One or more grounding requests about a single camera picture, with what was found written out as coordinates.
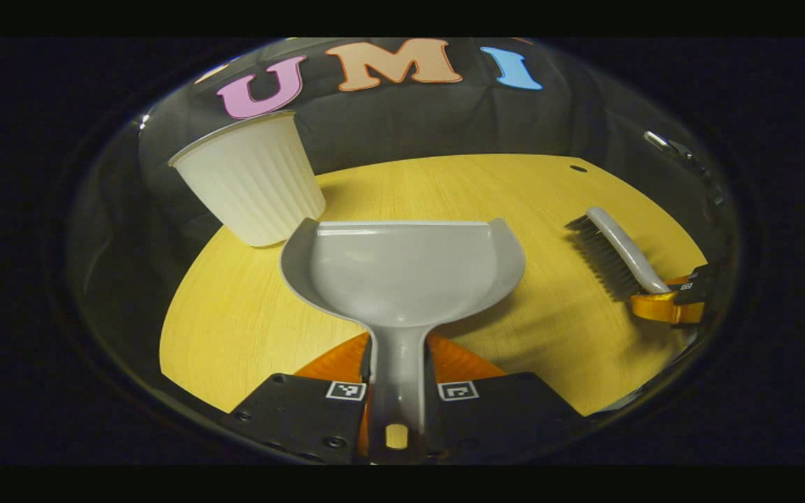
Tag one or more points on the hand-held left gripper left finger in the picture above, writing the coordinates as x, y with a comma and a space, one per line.
366, 391

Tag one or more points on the small grey broom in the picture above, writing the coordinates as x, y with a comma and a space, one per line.
622, 248

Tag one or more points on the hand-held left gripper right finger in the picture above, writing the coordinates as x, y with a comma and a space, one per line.
433, 398

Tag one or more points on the grey dustpan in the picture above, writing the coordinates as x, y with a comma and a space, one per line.
402, 272

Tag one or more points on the white garbage bin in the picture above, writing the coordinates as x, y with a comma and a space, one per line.
256, 181

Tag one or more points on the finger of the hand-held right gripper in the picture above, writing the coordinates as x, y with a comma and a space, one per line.
703, 283
661, 307

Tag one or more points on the silver metal bracket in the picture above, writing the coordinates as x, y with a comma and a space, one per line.
655, 140

